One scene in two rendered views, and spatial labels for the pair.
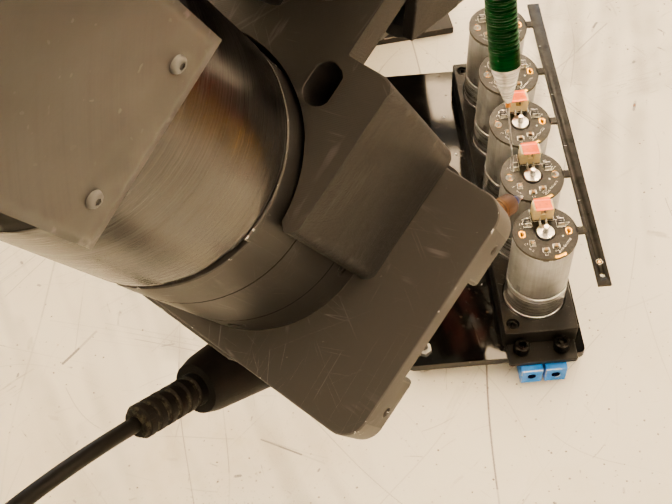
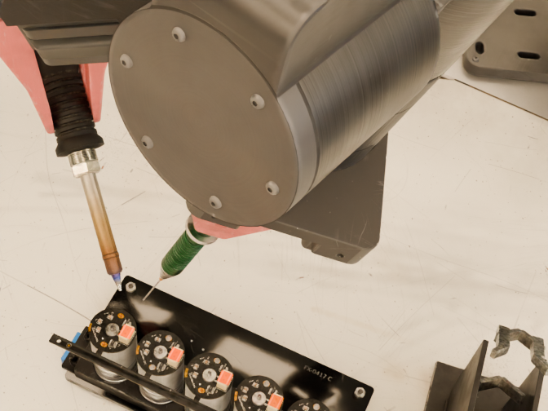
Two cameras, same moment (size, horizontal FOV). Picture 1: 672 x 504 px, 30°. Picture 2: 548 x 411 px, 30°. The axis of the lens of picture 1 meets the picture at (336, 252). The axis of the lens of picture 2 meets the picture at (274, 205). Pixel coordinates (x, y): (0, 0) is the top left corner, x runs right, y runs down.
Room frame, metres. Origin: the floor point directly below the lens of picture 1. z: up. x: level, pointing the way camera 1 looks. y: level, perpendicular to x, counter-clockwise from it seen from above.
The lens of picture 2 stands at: (0.42, -0.25, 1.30)
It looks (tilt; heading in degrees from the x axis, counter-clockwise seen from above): 59 degrees down; 110
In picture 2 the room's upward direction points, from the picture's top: 9 degrees clockwise
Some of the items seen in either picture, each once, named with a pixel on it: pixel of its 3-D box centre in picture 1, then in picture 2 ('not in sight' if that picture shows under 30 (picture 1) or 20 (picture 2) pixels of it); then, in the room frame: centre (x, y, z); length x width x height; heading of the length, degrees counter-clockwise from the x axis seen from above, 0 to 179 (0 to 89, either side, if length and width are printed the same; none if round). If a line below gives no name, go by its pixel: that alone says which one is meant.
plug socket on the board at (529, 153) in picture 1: (529, 155); (174, 355); (0.32, -0.08, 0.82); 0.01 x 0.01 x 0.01; 3
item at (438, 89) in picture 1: (467, 210); (220, 386); (0.34, -0.06, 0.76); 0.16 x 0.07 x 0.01; 3
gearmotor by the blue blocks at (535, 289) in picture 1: (538, 269); (114, 348); (0.28, -0.08, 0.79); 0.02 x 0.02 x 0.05
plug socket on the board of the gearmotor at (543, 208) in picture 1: (542, 211); (125, 333); (0.29, -0.08, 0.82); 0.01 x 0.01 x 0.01; 3
